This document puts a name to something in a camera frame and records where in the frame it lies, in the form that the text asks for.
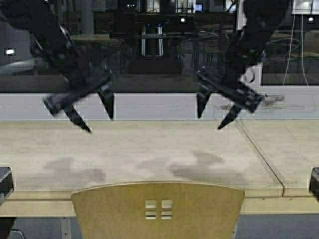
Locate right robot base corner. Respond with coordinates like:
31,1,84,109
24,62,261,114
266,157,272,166
309,167,319,201

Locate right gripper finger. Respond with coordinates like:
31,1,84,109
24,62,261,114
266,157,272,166
217,104,242,130
196,85,211,119

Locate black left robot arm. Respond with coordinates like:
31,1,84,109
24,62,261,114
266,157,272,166
0,0,115,132

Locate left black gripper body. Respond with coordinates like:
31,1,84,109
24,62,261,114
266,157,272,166
43,68,112,116

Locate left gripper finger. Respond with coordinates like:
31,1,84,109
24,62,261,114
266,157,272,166
98,85,115,120
64,105,92,133

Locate long wooden counter table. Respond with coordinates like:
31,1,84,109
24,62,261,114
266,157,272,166
0,120,319,217

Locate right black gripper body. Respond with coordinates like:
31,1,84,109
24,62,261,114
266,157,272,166
195,66,264,113

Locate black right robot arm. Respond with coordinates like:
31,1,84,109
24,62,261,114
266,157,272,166
195,0,291,129

